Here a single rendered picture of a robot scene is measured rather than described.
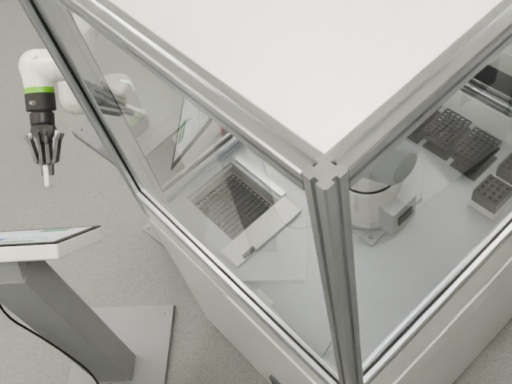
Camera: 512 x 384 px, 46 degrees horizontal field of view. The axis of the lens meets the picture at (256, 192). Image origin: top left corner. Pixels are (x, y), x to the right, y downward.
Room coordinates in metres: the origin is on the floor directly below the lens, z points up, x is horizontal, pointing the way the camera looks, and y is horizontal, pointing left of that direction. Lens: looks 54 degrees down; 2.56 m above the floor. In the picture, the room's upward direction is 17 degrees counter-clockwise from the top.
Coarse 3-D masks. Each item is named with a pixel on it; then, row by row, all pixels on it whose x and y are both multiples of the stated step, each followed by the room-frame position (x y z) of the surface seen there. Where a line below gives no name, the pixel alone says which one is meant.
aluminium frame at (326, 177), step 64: (64, 0) 0.92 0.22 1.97; (64, 64) 1.19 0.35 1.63; (192, 64) 0.65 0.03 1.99; (448, 64) 0.52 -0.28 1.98; (256, 128) 0.50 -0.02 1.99; (384, 128) 0.45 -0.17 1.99; (320, 192) 0.39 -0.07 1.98; (192, 256) 0.96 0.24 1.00; (320, 256) 0.41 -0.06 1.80; (256, 320) 0.71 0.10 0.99; (448, 320) 0.56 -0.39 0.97
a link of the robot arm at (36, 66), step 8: (24, 56) 1.58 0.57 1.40; (32, 56) 1.58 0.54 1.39; (40, 56) 1.57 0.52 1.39; (48, 56) 1.56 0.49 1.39; (24, 64) 1.56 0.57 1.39; (32, 64) 1.55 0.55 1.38; (40, 64) 1.55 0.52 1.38; (48, 64) 1.54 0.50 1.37; (24, 72) 1.55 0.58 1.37; (32, 72) 1.54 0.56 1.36; (40, 72) 1.54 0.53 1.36; (48, 72) 1.53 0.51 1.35; (24, 80) 1.54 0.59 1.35; (32, 80) 1.52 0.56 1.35; (40, 80) 1.52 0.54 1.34; (48, 80) 1.53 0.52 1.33; (56, 80) 1.53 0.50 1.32; (24, 88) 1.52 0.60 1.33; (32, 88) 1.51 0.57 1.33; (40, 88) 1.50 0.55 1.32; (48, 88) 1.51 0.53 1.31
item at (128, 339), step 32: (0, 288) 1.05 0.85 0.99; (32, 288) 1.03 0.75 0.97; (64, 288) 1.12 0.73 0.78; (32, 320) 1.06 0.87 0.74; (64, 320) 1.03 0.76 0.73; (96, 320) 1.12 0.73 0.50; (128, 320) 1.32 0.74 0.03; (160, 320) 1.28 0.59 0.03; (96, 352) 1.03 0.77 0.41; (128, 352) 1.12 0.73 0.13; (160, 352) 1.12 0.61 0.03
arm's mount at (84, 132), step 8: (88, 120) 1.87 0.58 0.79; (80, 128) 1.84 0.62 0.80; (88, 128) 1.83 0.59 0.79; (80, 136) 1.79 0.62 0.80; (88, 136) 1.78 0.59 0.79; (96, 136) 1.77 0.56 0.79; (88, 144) 1.74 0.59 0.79; (96, 144) 1.73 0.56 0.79; (104, 152) 1.67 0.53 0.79; (112, 160) 1.62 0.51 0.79
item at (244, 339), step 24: (192, 288) 1.17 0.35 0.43; (504, 288) 0.71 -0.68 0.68; (216, 312) 1.03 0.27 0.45; (480, 312) 0.65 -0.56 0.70; (504, 312) 0.76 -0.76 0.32; (240, 336) 0.90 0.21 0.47; (456, 336) 0.59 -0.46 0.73; (480, 336) 0.68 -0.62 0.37; (264, 360) 0.78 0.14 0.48; (432, 360) 0.54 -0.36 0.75; (456, 360) 0.62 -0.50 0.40
